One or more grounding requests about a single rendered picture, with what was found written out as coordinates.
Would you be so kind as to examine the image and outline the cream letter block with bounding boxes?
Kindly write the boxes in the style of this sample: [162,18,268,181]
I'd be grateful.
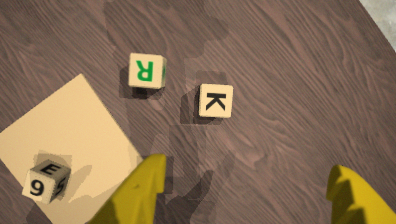
[199,83,233,118]
[22,160,71,204]
[128,53,167,89]

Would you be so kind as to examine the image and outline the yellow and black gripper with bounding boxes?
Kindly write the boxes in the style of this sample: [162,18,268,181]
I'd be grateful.
[87,153,396,224]

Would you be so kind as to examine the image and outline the beige flat mat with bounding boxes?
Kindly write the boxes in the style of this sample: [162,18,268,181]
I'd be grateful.
[0,73,144,224]

